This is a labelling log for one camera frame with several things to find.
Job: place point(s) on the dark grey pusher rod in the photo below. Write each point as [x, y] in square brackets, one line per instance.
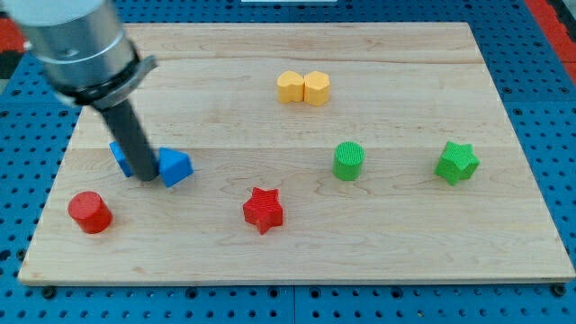
[125, 127]

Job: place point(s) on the blue cube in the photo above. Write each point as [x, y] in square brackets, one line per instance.
[120, 159]

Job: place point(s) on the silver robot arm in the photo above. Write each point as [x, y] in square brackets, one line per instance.
[89, 59]

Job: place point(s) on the blue triangle block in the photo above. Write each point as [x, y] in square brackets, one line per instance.
[174, 166]

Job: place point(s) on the red cylinder block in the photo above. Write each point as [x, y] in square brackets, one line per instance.
[90, 212]

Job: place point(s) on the red star block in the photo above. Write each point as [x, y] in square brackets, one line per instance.
[264, 210]

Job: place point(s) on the yellow heart block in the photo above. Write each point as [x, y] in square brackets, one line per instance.
[290, 87]

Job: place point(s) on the yellow hexagon block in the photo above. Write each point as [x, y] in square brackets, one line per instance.
[316, 88]

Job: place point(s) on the wooden board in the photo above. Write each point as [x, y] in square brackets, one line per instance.
[401, 90]

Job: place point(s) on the green cylinder block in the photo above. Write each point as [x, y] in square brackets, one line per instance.
[348, 161]

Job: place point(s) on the green star block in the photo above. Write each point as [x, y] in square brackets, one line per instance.
[457, 162]

